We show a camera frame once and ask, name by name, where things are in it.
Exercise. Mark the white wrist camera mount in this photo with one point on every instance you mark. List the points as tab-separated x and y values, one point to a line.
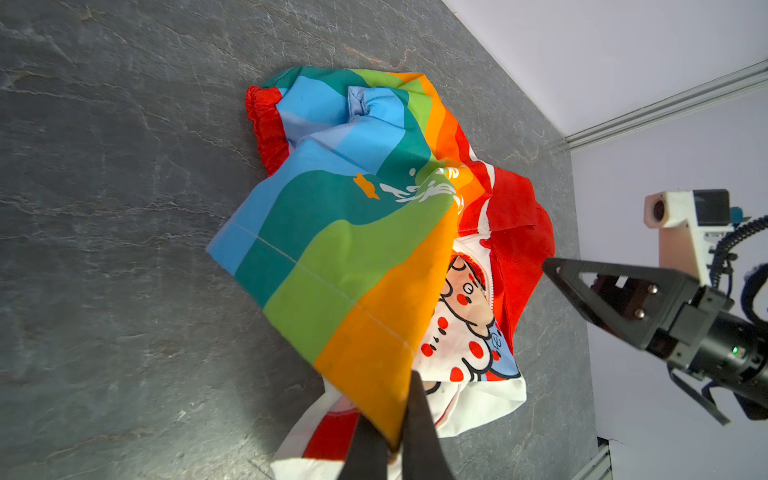
689	223

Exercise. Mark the colourful rainbow kids jacket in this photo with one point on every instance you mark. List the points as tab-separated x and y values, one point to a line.
387	254

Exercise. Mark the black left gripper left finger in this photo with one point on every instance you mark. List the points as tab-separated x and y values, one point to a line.
367	458

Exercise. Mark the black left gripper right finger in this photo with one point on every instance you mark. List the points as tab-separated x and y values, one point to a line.
422	455

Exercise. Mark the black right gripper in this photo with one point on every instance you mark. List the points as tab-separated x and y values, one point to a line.
637	305

